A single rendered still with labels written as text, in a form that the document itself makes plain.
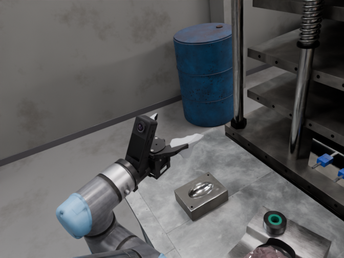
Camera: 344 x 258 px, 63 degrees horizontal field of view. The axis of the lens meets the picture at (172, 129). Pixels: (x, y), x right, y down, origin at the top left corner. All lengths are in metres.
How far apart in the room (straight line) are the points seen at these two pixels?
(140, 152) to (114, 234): 0.17
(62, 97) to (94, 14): 0.95
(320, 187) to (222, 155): 0.50
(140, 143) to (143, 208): 0.83
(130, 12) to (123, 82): 0.78
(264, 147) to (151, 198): 0.70
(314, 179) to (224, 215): 0.49
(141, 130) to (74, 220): 0.21
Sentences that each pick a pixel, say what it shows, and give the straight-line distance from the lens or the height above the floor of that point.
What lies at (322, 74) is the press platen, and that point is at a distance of 1.34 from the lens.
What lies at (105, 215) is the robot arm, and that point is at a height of 1.42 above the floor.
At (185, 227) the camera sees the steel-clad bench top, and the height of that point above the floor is 0.80.
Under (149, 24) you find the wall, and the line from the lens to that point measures 3.34.
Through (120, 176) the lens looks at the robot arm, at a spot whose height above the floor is 1.46.
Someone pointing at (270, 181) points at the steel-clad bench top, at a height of 0.80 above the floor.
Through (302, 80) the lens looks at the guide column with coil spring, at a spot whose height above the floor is 1.25.
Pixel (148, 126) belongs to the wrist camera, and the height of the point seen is 1.53.
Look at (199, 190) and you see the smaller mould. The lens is 1.36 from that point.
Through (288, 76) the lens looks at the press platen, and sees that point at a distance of 1.86.
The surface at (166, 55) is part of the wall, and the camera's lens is 3.50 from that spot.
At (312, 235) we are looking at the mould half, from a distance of 1.17.
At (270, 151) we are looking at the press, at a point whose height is 0.78.
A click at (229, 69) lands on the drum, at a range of 2.95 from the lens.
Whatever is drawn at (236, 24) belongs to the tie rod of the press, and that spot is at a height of 1.43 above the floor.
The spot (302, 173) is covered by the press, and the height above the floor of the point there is 0.79.
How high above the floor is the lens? 1.85
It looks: 35 degrees down
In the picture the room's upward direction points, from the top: 10 degrees counter-clockwise
